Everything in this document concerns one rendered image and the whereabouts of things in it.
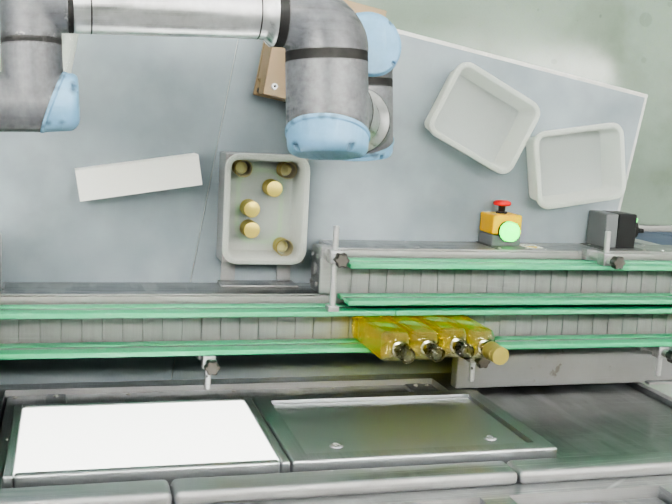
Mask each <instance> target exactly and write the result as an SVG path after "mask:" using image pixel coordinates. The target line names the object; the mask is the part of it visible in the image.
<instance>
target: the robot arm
mask: <svg viewBox="0 0 672 504"><path fill-rule="evenodd" d="M62 33H72V34H73V33H74V34H99V35H133V36H167V37H202V38H236V39H261V40H263V41H264V42H265V43H266V44H267V45H268V46H269V47H282V48H285V82H286V127H285V137H286V139H287V148H288V151H289V152H290V153H291V154H292V155H293V156H296V157H298V158H303V159H310V160H342V161H374V160H381V159H386V158H388V157H390V156H391V154H392V152H393V145H394V137H393V68H394V67H395V65H396V64H397V62H398V60H399V58H400V54H401V39H400V36H399V33H398V31H397V29H396V28H395V26H394V25H393V24H392V23H391V22H390V21H389V20H388V19H387V18H386V17H384V16H382V15H380V14H378V13H374V12H359V13H355V12H354V10H353V9H352V8H351V7H350V6H349V5H348V4H347V3H346V2H345V1H344V0H0V51H1V72H0V132H40V133H45V132H58V131H72V130H74V129H76V127H77V126H78V125H79V122H80V103H79V83H78V77H77V76H76V75H75V74H73V73H67V72H66V71H64V72H63V56H62Z"/></svg>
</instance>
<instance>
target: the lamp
mask: <svg viewBox="0 0 672 504"><path fill-rule="evenodd" d="M498 235H499V237H500V238H501V239H502V240H503V241H507V242H513V241H515V240H517V239H518V237H519V235H520V228H519V226H518V225H517V224H516V223H514V222H511V221H505V222H503V223H501V225H500V226H499V228H498Z"/></svg>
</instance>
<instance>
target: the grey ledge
mask: <svg viewBox="0 0 672 504"><path fill-rule="evenodd" d="M508 353H509V358H508V360H507V362H506V363H505V364H503V365H497V364H495V363H493V362H492V361H491V362H490V364H488V367H487V368H481V369H480V368H479V367H477V365H476V363H475V376H474V381H473V382H470V381H469V380H468V378H469V365H470V363H469V362H468V361H466V360H465V359H463V358H461V357H453V359H452V373H451V385H452V386H453V387H455V388H485V387H516V386H548V385H579V384H610V383H642V382H645V383H647V384H649V385H658V384H672V363H669V362H668V361H667V358H664V359H662V368H661V376H656V375H655V370H656V361H657V358H656V357H654V356H652V351H649V350H638V349H636V347H614V348H563V349H512V350H508Z"/></svg>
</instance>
